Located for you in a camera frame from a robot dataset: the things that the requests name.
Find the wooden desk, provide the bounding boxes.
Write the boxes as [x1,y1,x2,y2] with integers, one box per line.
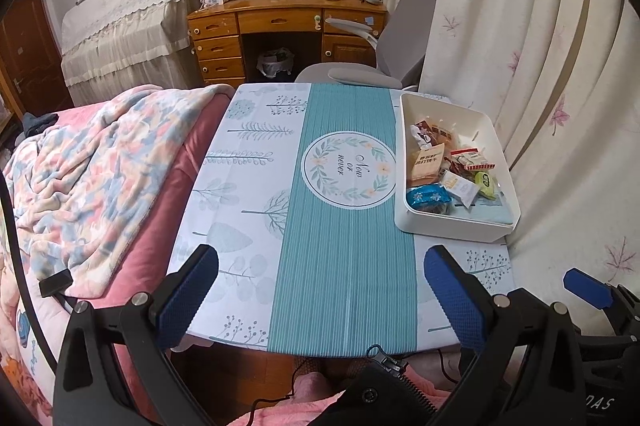
[186,0,390,90]

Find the printed tablecloth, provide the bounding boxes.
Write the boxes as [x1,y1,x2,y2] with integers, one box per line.
[166,82,517,357]

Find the floral fleece blanket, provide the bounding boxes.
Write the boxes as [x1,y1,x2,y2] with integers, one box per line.
[2,84,236,299]

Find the lace covered furniture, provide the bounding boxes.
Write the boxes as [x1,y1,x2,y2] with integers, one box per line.
[60,0,193,104]

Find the white plastic bin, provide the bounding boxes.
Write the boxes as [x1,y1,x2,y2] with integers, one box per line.
[394,91,521,241]

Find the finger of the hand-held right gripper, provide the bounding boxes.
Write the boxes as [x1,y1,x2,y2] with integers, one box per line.
[562,267,640,338]

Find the brown wooden door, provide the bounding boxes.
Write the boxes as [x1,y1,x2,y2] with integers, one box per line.
[0,0,73,117]

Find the pink bedsheet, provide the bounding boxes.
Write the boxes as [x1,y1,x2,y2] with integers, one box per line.
[0,94,236,426]

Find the dark blue cloth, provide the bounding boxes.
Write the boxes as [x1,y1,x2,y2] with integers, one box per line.
[21,112,60,138]

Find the pale blue label packet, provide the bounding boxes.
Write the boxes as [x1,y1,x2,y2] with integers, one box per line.
[467,199,515,227]

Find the blue foil snack packet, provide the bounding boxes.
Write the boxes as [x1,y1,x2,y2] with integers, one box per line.
[405,183,453,214]

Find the trash bin with bag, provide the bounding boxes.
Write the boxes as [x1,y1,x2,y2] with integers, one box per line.
[256,48,295,80]

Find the grey office chair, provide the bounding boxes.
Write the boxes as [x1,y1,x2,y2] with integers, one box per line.
[294,0,446,92]

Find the green snack packet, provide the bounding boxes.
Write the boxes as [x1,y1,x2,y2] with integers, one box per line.
[472,170,500,201]

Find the white and red snack packet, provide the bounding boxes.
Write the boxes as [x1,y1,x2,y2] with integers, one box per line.
[450,147,496,172]

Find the orange and silver snack packet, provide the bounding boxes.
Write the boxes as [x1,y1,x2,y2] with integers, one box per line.
[406,142,446,187]

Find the cream floral curtain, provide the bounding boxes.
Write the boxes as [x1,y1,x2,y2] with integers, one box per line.
[385,0,640,297]

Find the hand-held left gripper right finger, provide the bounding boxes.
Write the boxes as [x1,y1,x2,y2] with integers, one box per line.
[422,243,601,426]

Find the person's pink clothing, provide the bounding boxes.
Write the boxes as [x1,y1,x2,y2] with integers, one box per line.
[215,356,481,426]

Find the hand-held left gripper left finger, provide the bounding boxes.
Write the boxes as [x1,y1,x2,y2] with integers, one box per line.
[52,243,221,426]

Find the brown and orange snack packet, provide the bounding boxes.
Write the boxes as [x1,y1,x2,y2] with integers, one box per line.
[411,119,458,149]

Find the beige snack packet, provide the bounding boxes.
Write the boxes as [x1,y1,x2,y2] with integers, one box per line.
[440,171,478,209]

